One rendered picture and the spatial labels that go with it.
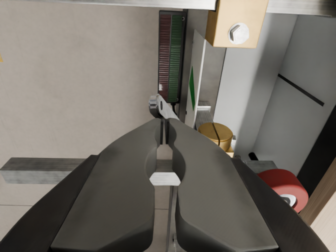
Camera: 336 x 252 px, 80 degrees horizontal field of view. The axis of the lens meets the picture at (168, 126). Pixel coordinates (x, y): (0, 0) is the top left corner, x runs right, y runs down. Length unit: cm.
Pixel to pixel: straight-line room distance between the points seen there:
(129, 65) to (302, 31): 84
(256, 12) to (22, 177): 39
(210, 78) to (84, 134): 111
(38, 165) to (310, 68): 50
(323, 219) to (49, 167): 44
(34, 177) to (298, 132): 48
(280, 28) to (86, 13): 87
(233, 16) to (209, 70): 19
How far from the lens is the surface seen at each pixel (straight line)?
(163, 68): 40
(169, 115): 15
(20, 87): 141
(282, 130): 53
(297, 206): 36
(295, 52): 52
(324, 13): 30
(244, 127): 60
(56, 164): 37
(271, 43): 53
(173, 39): 39
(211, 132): 29
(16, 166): 39
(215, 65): 41
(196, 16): 39
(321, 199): 41
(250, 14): 25
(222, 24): 24
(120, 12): 111
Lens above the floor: 109
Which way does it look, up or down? 57 degrees down
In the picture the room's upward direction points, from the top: 177 degrees clockwise
